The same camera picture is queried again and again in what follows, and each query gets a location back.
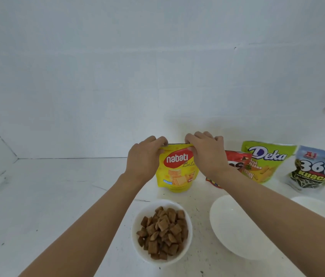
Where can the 360 Kuaci seed bag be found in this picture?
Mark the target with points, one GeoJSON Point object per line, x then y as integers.
{"type": "Point", "coordinates": [312, 175]}

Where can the green snack bag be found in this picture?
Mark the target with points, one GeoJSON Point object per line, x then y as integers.
{"type": "Point", "coordinates": [266, 170]}

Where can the person's right hand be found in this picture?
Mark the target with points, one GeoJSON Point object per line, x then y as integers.
{"type": "Point", "coordinates": [208, 155]}

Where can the yellow snack bag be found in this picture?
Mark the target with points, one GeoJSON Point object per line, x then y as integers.
{"type": "Point", "coordinates": [177, 175]}

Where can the white round bowl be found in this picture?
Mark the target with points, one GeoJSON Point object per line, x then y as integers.
{"type": "Point", "coordinates": [144, 211]}
{"type": "Point", "coordinates": [315, 204]}
{"type": "Point", "coordinates": [231, 227]}

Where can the person's left forearm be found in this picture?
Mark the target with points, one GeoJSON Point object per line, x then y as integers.
{"type": "Point", "coordinates": [87, 227]}

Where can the person's right forearm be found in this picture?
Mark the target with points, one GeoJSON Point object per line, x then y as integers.
{"type": "Point", "coordinates": [280, 222]}

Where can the red Nips candy bag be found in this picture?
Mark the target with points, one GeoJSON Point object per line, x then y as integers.
{"type": "Point", "coordinates": [237, 158]}

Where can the pile of brown pillow snacks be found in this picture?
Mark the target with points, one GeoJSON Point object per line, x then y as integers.
{"type": "Point", "coordinates": [162, 233]}

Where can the person's left hand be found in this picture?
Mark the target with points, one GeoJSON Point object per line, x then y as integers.
{"type": "Point", "coordinates": [142, 161]}

